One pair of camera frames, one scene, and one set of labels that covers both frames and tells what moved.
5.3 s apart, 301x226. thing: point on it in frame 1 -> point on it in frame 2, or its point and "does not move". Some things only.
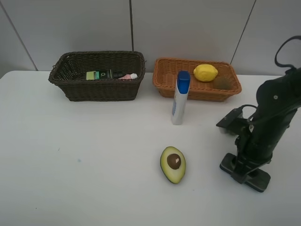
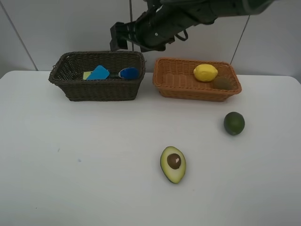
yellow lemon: [205, 72] does not move
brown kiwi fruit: [223, 83] does not move
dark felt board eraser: [259, 180] -> [99, 73]
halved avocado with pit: [173, 163] does not move
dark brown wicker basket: [69, 74] does not move
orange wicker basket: [164, 76] does not move
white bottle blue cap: [180, 97] -> [130, 73]
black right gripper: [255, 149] -> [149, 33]
